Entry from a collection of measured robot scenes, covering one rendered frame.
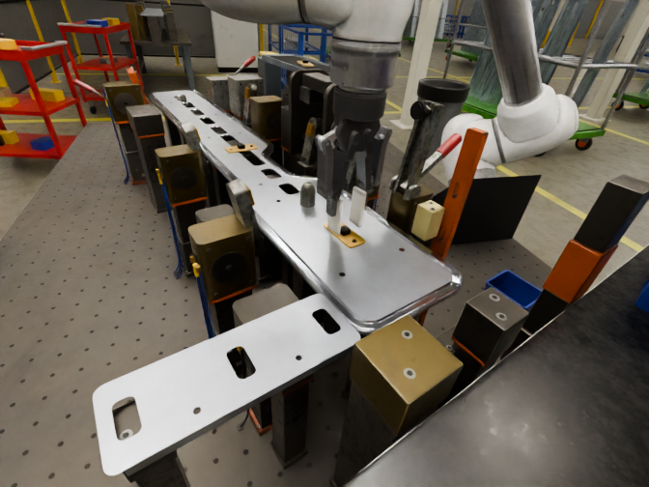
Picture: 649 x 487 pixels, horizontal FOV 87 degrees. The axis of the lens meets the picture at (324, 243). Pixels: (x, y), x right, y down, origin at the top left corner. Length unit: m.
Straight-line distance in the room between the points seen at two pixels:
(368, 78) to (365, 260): 0.27
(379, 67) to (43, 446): 0.80
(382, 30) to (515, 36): 0.67
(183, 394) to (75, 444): 0.40
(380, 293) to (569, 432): 0.26
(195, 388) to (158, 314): 0.53
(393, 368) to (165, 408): 0.23
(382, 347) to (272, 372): 0.13
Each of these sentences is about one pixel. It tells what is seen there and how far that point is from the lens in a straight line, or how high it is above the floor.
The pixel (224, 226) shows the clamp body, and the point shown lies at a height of 1.04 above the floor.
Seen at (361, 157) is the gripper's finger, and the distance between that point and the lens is 0.57.
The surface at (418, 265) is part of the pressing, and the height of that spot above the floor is 1.00.
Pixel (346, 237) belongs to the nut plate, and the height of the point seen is 1.00.
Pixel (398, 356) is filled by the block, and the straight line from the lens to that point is 0.37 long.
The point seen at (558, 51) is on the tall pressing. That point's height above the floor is 1.01.
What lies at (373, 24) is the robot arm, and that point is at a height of 1.33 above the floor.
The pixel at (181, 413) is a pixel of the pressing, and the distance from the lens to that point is 0.41.
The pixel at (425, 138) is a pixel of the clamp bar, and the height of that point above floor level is 1.16.
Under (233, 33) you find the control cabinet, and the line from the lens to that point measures 7.74.
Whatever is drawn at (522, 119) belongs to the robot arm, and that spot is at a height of 1.10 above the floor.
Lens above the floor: 1.35
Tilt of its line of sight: 36 degrees down
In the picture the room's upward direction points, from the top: 4 degrees clockwise
